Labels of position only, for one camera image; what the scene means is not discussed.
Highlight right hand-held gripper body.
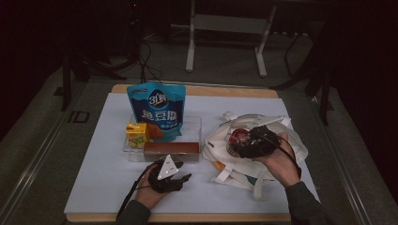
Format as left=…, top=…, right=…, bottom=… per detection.
left=247, top=125, right=282, bottom=159

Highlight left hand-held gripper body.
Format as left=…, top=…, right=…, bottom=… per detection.
left=147, top=154, right=186, bottom=194

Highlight brown rectangular box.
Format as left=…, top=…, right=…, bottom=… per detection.
left=143, top=141, right=201, bottom=164

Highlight red-lidded dark candy jar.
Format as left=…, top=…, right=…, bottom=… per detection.
left=227, top=127, right=252, bottom=158

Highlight clear plastic box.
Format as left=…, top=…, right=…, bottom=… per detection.
left=122, top=112, right=203, bottom=165

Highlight white canvas tote bag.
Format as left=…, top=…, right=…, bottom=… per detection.
left=202, top=110, right=310, bottom=202

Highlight yellow drink carton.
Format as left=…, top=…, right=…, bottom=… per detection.
left=125, top=122, right=149, bottom=150

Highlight blue snack pouch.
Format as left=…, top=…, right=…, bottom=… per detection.
left=126, top=82, right=187, bottom=143

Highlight person's left hand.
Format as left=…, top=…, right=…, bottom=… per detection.
left=134, top=168, right=173, bottom=210

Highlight person's right hand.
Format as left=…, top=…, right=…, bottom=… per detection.
left=253, top=131, right=302, bottom=189

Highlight white table mat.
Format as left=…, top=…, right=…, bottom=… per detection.
left=64, top=92, right=321, bottom=216

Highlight black metal stand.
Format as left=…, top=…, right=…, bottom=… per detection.
left=270, top=31, right=334, bottom=127

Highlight white metal stand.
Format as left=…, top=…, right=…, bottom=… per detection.
left=185, top=0, right=278, bottom=78

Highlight black tripod stand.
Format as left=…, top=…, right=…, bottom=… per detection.
left=54, top=51, right=128, bottom=113

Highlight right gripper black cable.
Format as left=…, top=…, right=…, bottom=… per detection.
left=262, top=133, right=303, bottom=180

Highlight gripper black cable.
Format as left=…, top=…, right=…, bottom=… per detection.
left=115, top=159, right=159, bottom=220
left=262, top=133, right=303, bottom=180

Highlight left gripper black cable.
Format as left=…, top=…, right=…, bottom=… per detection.
left=115, top=159, right=159, bottom=220

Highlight black floor cables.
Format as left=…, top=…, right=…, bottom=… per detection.
left=136, top=38, right=164, bottom=86

